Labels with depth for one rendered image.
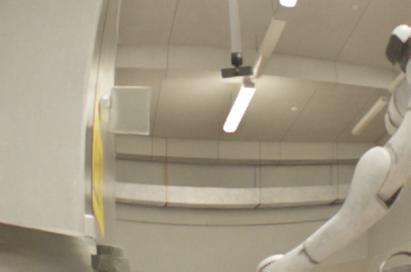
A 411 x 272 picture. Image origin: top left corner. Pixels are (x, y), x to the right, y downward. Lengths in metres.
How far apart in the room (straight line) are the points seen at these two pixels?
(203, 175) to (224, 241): 1.44
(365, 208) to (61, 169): 0.75
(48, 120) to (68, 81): 0.02
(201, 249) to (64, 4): 10.60
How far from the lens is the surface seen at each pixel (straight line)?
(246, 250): 10.96
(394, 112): 1.33
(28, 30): 0.24
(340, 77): 8.11
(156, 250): 10.72
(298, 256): 0.97
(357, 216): 0.92
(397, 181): 0.95
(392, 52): 1.33
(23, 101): 0.23
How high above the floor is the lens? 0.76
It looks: 22 degrees up
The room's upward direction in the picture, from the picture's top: straight up
